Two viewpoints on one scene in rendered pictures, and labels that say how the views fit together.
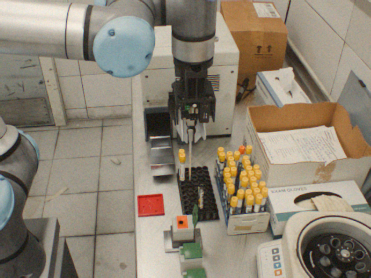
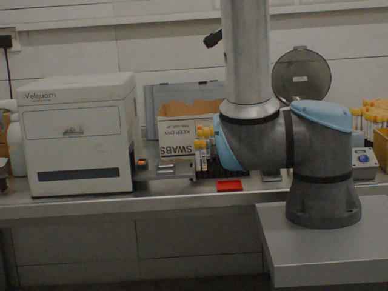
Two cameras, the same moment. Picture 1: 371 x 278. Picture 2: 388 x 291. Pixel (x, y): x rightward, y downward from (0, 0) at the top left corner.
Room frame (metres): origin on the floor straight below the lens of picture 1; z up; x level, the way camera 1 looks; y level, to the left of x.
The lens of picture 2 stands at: (0.59, 1.34, 1.32)
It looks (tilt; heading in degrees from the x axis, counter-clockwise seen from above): 14 degrees down; 277
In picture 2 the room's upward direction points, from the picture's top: 4 degrees counter-clockwise
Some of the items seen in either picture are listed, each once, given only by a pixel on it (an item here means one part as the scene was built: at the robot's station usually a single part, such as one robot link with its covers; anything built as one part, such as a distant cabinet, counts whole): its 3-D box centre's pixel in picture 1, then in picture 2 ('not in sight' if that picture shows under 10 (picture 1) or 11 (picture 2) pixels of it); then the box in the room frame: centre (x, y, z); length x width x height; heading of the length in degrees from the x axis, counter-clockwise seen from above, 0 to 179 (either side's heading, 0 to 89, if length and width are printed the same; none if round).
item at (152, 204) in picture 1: (150, 204); (229, 185); (0.67, 0.08, 0.88); 0.07 x 0.07 x 0.01; 6
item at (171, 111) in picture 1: (179, 105); not in sight; (0.64, 0.00, 1.22); 0.05 x 0.02 x 0.09; 96
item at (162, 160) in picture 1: (160, 143); (157, 170); (0.87, 0.06, 0.92); 0.21 x 0.07 x 0.05; 6
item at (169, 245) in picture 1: (182, 237); (270, 170); (0.56, 0.00, 0.89); 0.09 x 0.05 x 0.04; 95
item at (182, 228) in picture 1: (182, 230); not in sight; (0.56, 0.00, 0.92); 0.05 x 0.04 x 0.06; 95
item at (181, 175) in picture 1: (197, 180); (217, 154); (0.71, -0.04, 0.93); 0.17 x 0.09 x 0.11; 7
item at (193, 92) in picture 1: (193, 86); not in sight; (0.61, -0.02, 1.28); 0.09 x 0.08 x 0.12; 6
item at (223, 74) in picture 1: (184, 76); (91, 130); (1.07, -0.01, 1.03); 0.31 x 0.27 x 0.30; 6
